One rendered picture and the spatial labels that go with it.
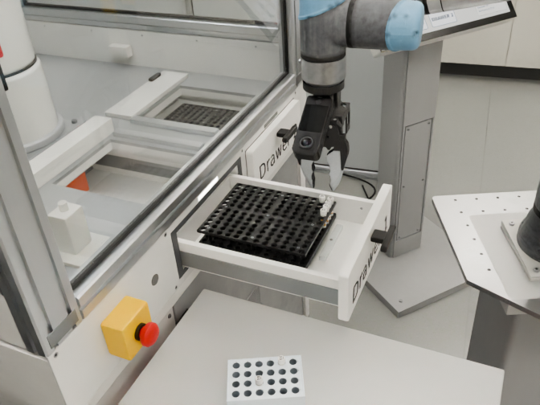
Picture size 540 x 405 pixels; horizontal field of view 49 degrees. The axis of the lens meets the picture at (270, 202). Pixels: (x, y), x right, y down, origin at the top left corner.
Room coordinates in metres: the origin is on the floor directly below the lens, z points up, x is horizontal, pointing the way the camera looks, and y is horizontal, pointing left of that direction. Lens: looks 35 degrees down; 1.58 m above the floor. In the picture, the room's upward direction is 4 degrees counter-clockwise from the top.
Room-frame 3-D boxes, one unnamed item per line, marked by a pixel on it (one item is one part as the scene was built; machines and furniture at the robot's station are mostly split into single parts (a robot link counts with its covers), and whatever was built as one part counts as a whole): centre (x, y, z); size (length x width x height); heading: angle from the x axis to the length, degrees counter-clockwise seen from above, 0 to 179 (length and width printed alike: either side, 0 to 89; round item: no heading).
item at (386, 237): (0.84, -0.20, 0.91); 0.07 x 0.04 x 0.01; 154
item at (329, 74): (0.94, -0.10, 1.19); 0.08 x 0.08 x 0.05
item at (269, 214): (0.94, 0.01, 0.87); 0.22 x 0.18 x 0.06; 64
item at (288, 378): (0.63, 0.03, 0.78); 0.12 x 0.08 x 0.04; 90
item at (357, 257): (0.85, -0.17, 0.87); 0.29 x 0.02 x 0.11; 154
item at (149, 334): (0.67, 0.21, 0.88); 0.04 x 0.03 x 0.04; 154
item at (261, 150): (1.27, -0.02, 0.87); 0.29 x 0.02 x 0.11; 154
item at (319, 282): (0.94, 0.01, 0.86); 0.40 x 0.26 x 0.06; 64
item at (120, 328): (0.69, 0.24, 0.88); 0.07 x 0.05 x 0.07; 154
